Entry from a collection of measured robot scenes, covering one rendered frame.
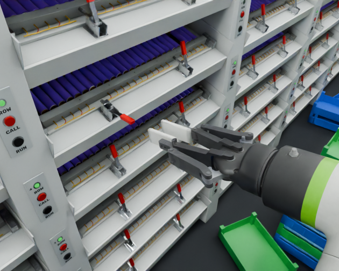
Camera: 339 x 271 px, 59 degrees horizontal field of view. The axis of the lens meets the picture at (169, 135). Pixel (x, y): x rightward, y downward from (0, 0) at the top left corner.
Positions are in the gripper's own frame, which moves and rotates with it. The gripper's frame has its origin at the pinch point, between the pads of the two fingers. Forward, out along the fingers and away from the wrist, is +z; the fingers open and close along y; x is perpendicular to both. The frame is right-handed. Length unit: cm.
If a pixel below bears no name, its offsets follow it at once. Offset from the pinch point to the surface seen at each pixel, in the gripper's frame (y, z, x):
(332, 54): 185, 25, -48
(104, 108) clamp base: -0.8, 18.4, 1.4
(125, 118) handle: -0.2, 12.3, 0.4
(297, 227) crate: 57, -7, -77
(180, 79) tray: 23.7, 17.6, -1.1
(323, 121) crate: 162, 18, -87
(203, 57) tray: 37.0, 19.7, 0.1
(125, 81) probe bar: 8.9, 21.8, 3.4
